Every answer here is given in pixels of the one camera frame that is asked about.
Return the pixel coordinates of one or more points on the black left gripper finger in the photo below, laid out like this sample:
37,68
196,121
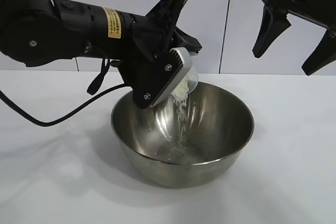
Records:
187,40

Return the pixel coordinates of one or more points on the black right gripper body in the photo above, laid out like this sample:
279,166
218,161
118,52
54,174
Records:
321,3

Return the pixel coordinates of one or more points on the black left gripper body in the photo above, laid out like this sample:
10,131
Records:
157,27

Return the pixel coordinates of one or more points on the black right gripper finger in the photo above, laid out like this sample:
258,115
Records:
324,54
273,27

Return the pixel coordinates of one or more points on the white rice grains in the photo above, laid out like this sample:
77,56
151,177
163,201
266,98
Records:
181,87

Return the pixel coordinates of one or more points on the stainless steel mixing bowl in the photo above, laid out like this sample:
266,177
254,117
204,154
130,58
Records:
183,174

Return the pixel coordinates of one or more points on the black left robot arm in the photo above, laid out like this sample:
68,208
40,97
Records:
39,24

